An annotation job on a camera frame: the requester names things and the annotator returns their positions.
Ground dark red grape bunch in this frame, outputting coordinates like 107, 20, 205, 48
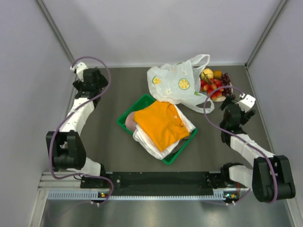
221, 73, 236, 98

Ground red cherry bunch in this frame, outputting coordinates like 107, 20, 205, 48
200, 79, 225, 102

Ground white printed plastic bag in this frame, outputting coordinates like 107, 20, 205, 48
147, 54, 214, 114

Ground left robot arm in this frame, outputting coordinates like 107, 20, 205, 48
46, 66, 108, 188

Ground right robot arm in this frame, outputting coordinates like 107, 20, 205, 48
220, 96, 296, 203

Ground round pastel plate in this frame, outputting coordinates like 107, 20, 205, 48
200, 79, 233, 102

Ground orange fruit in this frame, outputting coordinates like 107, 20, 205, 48
213, 70, 223, 79

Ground yellow pear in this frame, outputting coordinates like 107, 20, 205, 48
201, 69, 214, 81

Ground pink garment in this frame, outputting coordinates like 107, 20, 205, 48
125, 112, 136, 133

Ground green plastic tray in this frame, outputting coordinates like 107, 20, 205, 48
117, 94, 197, 165

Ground white folded clothes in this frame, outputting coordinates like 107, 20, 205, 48
127, 101, 196, 164

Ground orange t-shirt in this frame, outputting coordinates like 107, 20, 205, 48
133, 101, 189, 152

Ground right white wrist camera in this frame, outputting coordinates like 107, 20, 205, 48
236, 93, 256, 113

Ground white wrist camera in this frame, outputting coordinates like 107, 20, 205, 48
236, 93, 256, 113
70, 61, 88, 82

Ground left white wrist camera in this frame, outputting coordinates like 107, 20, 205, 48
70, 61, 88, 82

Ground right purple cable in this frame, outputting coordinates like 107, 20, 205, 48
203, 86, 278, 206

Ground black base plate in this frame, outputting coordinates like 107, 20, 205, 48
80, 171, 249, 196

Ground aluminium frame rail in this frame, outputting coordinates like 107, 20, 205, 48
38, 173, 248, 204

